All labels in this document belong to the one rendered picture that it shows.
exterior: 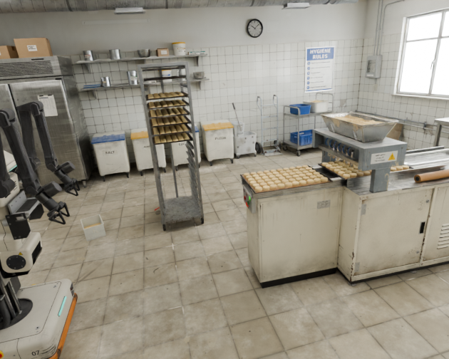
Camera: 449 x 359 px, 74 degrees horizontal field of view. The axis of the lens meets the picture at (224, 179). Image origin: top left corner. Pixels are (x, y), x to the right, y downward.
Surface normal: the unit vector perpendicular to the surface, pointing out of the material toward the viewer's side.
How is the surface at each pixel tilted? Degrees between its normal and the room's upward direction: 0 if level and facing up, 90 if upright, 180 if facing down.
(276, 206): 90
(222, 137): 92
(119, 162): 93
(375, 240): 90
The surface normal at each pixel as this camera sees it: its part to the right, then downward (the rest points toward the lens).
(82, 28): 0.25, 0.33
